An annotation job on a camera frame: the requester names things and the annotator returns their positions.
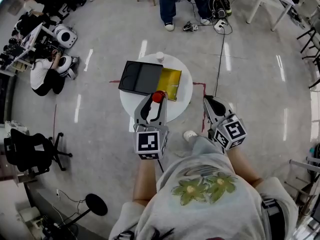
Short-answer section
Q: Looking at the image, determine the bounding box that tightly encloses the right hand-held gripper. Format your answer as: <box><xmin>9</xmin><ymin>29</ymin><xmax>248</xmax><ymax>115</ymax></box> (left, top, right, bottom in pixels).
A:
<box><xmin>202</xmin><ymin>95</ymin><xmax>248</xmax><ymax>151</ymax></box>

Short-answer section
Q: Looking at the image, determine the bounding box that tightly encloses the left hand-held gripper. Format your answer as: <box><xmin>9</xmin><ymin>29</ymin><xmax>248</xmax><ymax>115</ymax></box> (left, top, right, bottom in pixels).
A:
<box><xmin>129</xmin><ymin>93</ymin><xmax>171</xmax><ymax>161</ymax></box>

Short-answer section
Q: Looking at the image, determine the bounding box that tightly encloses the red round object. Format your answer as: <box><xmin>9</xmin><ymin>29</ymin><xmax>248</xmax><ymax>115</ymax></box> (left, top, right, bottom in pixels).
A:
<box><xmin>152</xmin><ymin>90</ymin><xmax>167</xmax><ymax>104</ymax></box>

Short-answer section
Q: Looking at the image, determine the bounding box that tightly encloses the black tray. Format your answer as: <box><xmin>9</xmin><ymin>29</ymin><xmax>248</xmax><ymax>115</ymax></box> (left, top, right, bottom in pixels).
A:
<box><xmin>117</xmin><ymin>60</ymin><xmax>183</xmax><ymax>103</ymax></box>

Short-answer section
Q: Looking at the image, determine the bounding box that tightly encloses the person's left forearm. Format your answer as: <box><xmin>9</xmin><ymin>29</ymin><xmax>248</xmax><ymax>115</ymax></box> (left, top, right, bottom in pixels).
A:
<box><xmin>132</xmin><ymin>158</ymin><xmax>161</xmax><ymax>208</ymax></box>

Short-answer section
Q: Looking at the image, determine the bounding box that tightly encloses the person's right forearm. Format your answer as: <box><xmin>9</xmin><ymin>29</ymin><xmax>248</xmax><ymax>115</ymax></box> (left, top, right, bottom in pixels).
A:
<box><xmin>225</xmin><ymin>146</ymin><xmax>264</xmax><ymax>190</ymax></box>

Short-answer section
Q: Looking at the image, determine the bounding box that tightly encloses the person's white shoe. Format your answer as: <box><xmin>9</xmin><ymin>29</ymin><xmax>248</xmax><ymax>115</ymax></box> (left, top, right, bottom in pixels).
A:
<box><xmin>182</xmin><ymin>130</ymin><xmax>199</xmax><ymax>142</ymax></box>

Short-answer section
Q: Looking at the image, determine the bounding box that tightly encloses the white power strip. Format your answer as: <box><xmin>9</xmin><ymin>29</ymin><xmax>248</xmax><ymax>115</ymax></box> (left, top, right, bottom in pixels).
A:
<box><xmin>213</xmin><ymin>18</ymin><xmax>227</xmax><ymax>31</ymax></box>

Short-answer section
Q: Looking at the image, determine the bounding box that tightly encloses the hand-held gripper on floor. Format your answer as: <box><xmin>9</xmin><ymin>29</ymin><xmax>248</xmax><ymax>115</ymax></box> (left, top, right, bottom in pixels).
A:
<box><xmin>182</xmin><ymin>21</ymin><xmax>200</xmax><ymax>33</ymax></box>

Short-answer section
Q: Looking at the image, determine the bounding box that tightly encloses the grey flower-print shirt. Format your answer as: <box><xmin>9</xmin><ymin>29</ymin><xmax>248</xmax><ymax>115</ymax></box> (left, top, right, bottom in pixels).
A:
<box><xmin>108</xmin><ymin>135</ymin><xmax>300</xmax><ymax>240</ymax></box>

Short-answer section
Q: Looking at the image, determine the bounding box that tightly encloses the black round-base stand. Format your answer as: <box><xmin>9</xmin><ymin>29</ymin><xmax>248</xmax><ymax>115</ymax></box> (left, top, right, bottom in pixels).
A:
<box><xmin>53</xmin><ymin>193</ymin><xmax>109</xmax><ymax>233</ymax></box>

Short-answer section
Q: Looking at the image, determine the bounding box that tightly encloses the black office chair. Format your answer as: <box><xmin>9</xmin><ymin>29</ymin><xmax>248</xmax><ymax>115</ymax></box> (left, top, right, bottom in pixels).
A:
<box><xmin>3</xmin><ymin>128</ymin><xmax>74</xmax><ymax>178</ymax></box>

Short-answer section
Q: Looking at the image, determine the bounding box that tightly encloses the black floor cable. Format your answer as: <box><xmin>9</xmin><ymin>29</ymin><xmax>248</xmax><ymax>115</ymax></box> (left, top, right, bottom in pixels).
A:
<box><xmin>213</xmin><ymin>25</ymin><xmax>234</xmax><ymax>98</ymax></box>

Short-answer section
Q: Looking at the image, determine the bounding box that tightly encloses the black body strap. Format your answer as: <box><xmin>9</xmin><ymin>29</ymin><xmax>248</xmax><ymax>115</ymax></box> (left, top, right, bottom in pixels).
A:
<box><xmin>260</xmin><ymin>195</ymin><xmax>286</xmax><ymax>236</ymax></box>

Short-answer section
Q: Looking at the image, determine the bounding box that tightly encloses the black frame chair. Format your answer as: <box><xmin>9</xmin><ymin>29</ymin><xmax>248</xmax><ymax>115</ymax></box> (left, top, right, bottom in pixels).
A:
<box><xmin>296</xmin><ymin>18</ymin><xmax>320</xmax><ymax>90</ymax></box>

